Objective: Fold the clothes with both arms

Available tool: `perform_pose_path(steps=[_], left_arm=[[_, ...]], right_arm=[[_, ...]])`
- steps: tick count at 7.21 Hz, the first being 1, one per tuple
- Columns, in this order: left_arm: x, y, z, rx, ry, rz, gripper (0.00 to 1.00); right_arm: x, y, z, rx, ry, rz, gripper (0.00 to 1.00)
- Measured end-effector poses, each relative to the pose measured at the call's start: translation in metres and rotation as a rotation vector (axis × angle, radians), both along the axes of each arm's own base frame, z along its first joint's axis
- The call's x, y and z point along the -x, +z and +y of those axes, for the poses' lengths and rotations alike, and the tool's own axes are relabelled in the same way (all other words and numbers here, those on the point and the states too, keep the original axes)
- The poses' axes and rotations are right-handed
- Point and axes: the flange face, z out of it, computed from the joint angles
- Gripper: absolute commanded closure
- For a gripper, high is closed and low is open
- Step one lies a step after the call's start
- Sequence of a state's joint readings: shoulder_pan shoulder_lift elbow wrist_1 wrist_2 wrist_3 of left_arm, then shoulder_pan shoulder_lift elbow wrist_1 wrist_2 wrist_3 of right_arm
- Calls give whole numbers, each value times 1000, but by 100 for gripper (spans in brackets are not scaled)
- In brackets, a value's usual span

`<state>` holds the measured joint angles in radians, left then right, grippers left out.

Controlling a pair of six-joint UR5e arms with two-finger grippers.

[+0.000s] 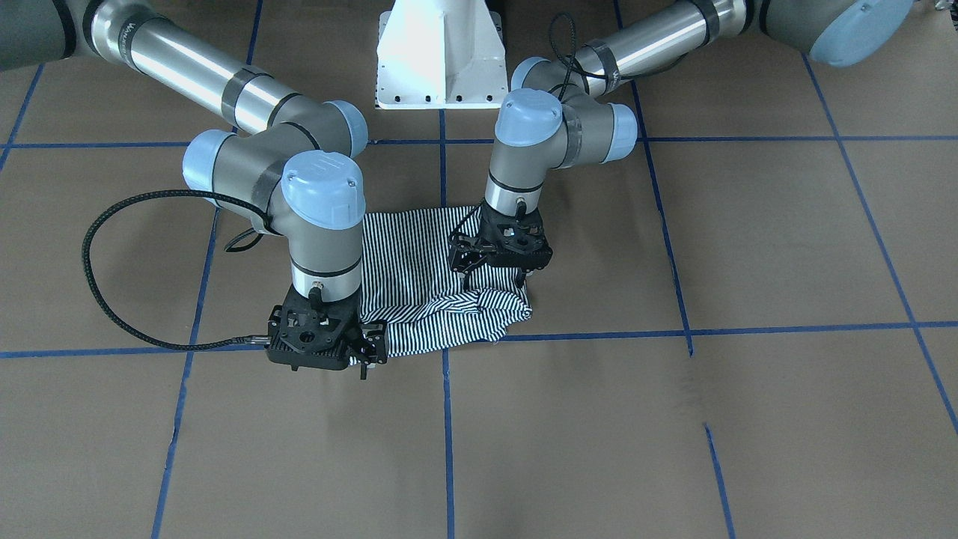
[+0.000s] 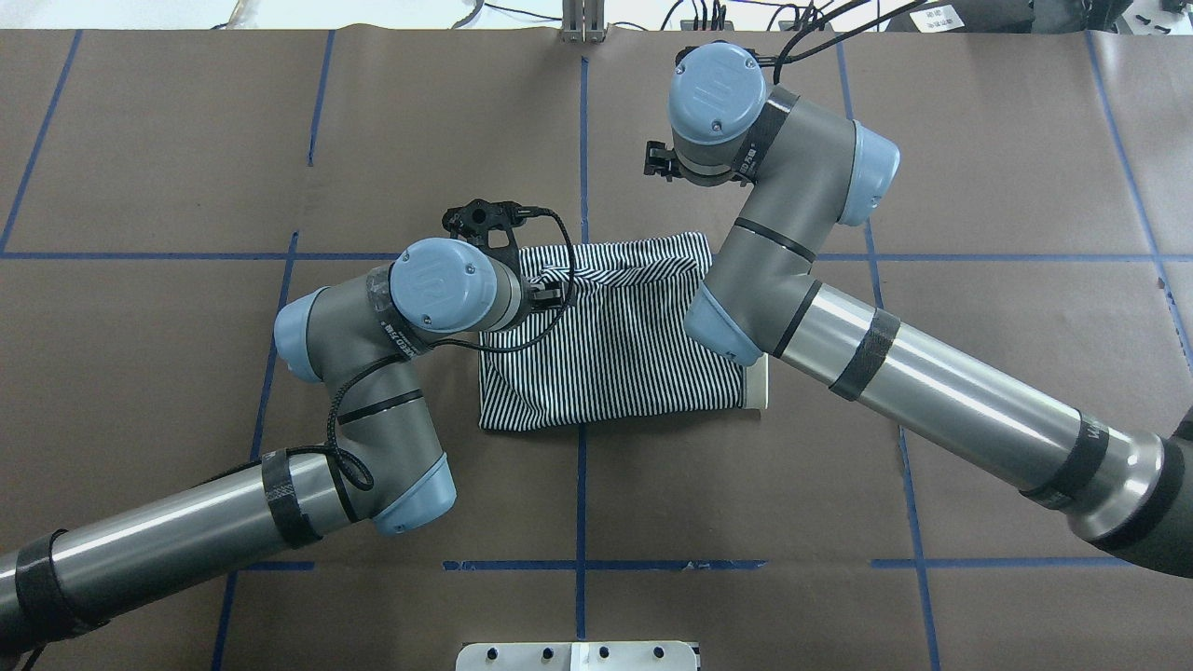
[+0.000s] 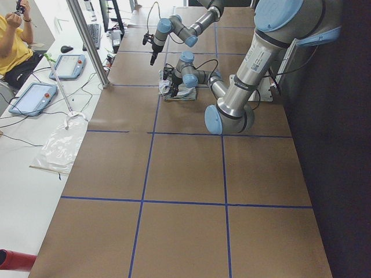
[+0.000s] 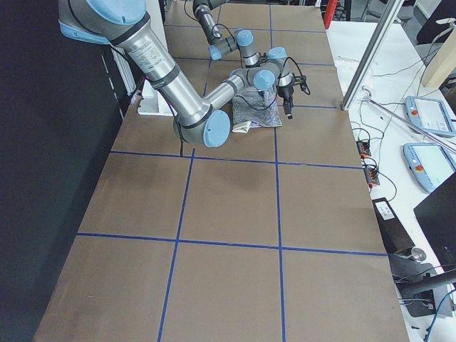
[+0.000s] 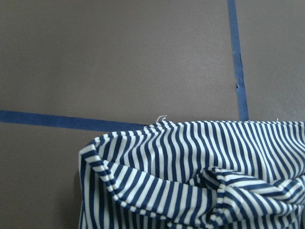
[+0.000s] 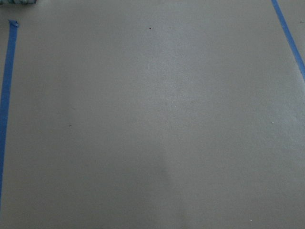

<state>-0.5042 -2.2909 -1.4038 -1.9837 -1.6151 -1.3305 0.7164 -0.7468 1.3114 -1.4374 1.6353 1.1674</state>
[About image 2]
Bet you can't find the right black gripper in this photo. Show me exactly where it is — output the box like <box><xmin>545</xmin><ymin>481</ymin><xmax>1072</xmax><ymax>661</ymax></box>
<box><xmin>642</xmin><ymin>141</ymin><xmax>681</xmax><ymax>181</ymax></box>

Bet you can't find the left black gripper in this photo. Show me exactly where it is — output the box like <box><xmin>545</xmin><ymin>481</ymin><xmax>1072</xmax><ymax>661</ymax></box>
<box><xmin>441</xmin><ymin>199</ymin><xmax>565</xmax><ymax>310</ymax></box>

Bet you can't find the navy white striped polo shirt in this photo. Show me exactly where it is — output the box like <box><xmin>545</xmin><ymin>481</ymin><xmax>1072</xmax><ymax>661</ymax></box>
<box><xmin>480</xmin><ymin>232</ymin><xmax>769</xmax><ymax>431</ymax></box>

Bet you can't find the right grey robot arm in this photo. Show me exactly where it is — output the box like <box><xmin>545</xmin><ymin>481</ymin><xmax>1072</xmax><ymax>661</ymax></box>
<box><xmin>644</xmin><ymin>41</ymin><xmax>1192</xmax><ymax>578</ymax></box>

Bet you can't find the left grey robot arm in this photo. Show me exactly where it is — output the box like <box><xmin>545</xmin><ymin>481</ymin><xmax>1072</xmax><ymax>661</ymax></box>
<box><xmin>4</xmin><ymin>199</ymin><xmax>577</xmax><ymax>667</ymax></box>

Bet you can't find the orange black usb hub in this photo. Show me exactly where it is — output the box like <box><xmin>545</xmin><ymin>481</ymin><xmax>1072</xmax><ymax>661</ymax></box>
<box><xmin>764</xmin><ymin>1</ymin><xmax>836</xmax><ymax>33</ymax></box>
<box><xmin>668</xmin><ymin>1</ymin><xmax>734</xmax><ymax>33</ymax></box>

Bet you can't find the black box with label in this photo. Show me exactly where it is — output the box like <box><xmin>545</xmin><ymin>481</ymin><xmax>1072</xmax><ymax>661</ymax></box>
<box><xmin>883</xmin><ymin>1</ymin><xmax>1036</xmax><ymax>33</ymax></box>

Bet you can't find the aluminium frame post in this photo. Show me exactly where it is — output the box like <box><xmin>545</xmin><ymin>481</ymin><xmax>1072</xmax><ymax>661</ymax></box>
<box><xmin>560</xmin><ymin>0</ymin><xmax>608</xmax><ymax>44</ymax></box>

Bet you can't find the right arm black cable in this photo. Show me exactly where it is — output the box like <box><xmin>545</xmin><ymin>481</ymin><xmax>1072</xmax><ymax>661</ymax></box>
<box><xmin>758</xmin><ymin>0</ymin><xmax>933</xmax><ymax>68</ymax></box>

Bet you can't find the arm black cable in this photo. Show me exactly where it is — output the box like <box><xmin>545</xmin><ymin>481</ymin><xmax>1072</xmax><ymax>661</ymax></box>
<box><xmin>758</xmin><ymin>0</ymin><xmax>933</xmax><ymax>68</ymax></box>
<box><xmin>321</xmin><ymin>207</ymin><xmax>579</xmax><ymax>493</ymax></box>

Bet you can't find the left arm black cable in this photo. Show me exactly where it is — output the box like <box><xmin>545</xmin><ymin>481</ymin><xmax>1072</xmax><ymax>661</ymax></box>
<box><xmin>321</xmin><ymin>207</ymin><xmax>579</xmax><ymax>493</ymax></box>

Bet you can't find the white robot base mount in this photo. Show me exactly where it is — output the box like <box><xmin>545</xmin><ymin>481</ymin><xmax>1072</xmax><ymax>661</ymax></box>
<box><xmin>455</xmin><ymin>640</ymin><xmax>701</xmax><ymax>670</ymax></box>

